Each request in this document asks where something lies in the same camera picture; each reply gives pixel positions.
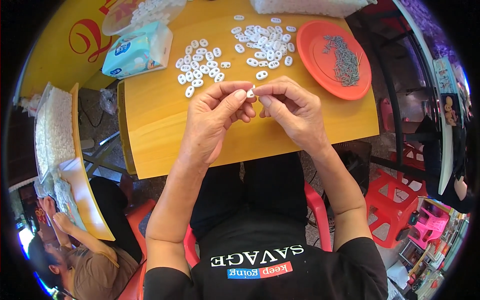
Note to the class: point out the person's left hand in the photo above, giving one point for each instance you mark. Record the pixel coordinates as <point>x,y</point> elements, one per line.
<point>204,120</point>

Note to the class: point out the person's right hand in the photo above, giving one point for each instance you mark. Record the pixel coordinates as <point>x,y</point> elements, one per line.
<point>296,116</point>

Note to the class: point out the red plastic plate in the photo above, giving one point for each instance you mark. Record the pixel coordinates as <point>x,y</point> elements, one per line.
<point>318,75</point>

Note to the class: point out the group of finished white stoppers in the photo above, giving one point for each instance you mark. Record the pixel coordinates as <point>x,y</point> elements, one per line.
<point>200,67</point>

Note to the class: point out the pile of small metal springs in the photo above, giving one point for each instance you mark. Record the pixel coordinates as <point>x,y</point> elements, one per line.
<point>345,62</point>

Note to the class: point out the black bag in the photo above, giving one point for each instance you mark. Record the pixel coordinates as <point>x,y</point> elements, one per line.
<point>354,165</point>

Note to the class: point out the heap of loose white stoppers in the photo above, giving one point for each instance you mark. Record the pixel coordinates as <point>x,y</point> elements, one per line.
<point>264,43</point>

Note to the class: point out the person's legs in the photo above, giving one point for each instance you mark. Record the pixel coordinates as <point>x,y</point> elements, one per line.
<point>255,195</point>

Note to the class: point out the light blue tissue pack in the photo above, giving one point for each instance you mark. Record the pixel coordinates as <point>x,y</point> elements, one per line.
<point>137,52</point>

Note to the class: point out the crumpled clear plastic bag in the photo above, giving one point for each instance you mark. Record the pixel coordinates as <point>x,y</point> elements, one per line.
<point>108,100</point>

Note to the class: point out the red plastic chair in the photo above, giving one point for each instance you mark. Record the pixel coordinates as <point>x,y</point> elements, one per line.
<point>137,232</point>
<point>318,213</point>

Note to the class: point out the large bag of white parts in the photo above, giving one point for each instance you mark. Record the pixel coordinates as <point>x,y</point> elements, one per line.
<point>311,6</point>

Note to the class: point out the red plastic stool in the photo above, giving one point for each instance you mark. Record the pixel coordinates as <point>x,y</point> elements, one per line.
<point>390,210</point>
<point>407,155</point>

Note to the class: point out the clear bag of white parts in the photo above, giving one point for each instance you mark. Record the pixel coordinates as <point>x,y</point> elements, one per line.
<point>144,13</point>

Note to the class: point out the side table with white parts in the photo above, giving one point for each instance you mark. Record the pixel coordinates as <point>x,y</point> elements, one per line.
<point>60,127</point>

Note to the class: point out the person's body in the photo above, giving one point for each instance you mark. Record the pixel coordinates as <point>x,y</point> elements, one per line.
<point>262,277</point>

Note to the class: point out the pink small plastic chair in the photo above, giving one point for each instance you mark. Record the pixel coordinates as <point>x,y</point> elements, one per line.
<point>431,225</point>

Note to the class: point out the shelf of colourful goods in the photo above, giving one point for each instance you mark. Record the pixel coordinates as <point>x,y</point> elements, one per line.
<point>431,266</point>

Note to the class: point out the black metal frame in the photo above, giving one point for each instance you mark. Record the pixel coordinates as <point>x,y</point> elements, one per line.
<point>397,112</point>

